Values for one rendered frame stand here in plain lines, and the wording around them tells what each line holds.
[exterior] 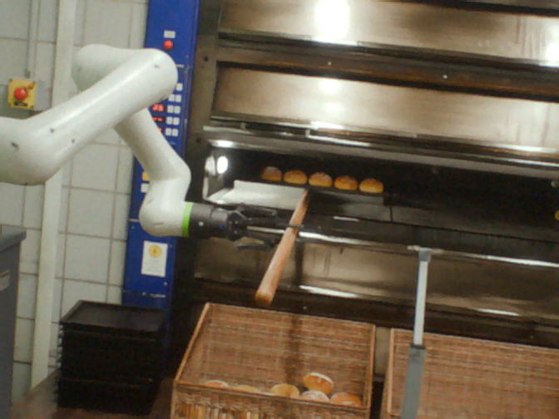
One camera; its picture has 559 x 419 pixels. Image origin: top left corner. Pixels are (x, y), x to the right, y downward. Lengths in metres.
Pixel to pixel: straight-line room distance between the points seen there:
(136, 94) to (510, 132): 1.32
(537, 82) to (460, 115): 0.25
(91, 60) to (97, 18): 0.87
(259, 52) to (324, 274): 0.73
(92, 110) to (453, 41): 1.34
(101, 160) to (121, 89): 1.06
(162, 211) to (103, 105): 0.52
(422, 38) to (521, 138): 0.43
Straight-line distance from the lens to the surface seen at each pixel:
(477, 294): 3.06
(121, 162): 3.11
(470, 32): 3.01
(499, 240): 3.04
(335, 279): 3.04
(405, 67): 2.99
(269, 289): 1.73
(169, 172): 2.53
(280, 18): 3.01
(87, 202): 3.15
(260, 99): 3.01
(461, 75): 3.00
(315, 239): 2.65
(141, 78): 2.13
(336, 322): 3.06
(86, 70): 2.27
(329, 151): 2.85
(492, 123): 3.01
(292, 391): 3.01
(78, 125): 1.98
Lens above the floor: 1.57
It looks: 7 degrees down
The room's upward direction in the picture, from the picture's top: 6 degrees clockwise
